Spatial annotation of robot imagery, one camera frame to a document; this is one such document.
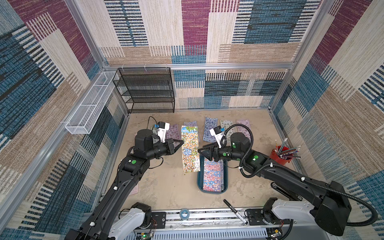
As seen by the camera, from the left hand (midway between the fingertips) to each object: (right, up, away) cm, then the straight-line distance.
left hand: (184, 142), depth 69 cm
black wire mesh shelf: (-30, +33, +41) cm, 60 cm away
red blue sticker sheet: (+16, -21, +17) cm, 31 cm away
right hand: (+9, -4, +3) cm, 10 cm away
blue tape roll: (0, -38, +5) cm, 38 cm away
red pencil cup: (+55, -9, +18) cm, 59 cm away
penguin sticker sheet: (+17, +9, +42) cm, 46 cm away
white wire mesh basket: (-46, +15, +5) cm, 49 cm away
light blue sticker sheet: (+3, +9, +42) cm, 43 cm away
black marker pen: (+25, -35, +5) cm, 43 cm away
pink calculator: (-27, -27, +12) cm, 40 cm away
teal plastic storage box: (+8, -21, +16) cm, 28 cm away
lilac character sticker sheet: (+40, +5, +39) cm, 56 cm away
